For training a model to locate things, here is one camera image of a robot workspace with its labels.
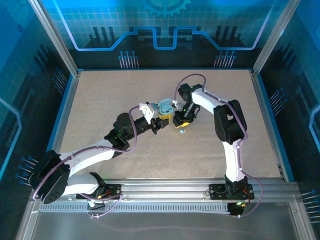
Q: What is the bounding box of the light blue earbud charging case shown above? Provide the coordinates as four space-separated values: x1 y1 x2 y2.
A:
157 98 175 116

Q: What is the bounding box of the blue table edge trim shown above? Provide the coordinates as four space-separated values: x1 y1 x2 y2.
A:
256 73 296 182
44 73 76 153

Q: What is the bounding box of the grey metal deck plate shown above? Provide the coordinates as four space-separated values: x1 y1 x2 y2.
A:
16 197 317 240

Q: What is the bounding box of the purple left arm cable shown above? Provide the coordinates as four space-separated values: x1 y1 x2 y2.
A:
32 106 142 220

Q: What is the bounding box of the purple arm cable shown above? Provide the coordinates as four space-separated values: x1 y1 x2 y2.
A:
32 106 142 220
172 73 263 218

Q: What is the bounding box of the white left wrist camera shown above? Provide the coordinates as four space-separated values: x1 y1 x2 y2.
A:
138 101 161 123

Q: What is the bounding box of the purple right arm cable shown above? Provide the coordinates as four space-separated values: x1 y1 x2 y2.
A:
172 73 263 218

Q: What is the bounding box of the aluminium table side rail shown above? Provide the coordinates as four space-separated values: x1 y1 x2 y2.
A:
51 70 81 153
250 70 287 180

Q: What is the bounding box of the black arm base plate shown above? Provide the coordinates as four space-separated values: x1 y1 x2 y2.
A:
75 183 124 201
208 183 256 201

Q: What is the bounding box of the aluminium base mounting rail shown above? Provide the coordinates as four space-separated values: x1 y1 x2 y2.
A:
103 177 300 201

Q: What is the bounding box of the grey slotted cable duct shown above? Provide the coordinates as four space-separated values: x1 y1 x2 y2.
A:
39 202 232 214

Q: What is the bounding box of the black controller bracket with LEDs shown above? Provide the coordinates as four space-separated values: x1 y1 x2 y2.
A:
227 201 248 218

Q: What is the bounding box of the dark printed back wall panel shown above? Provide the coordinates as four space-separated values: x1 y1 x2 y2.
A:
41 0 292 71

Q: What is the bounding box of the blue printed side wall panel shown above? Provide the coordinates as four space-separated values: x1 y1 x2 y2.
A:
258 0 320 236
0 0 77 233

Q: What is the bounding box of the aluminium frame post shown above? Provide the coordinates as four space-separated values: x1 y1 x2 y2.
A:
27 0 81 77
251 0 302 76

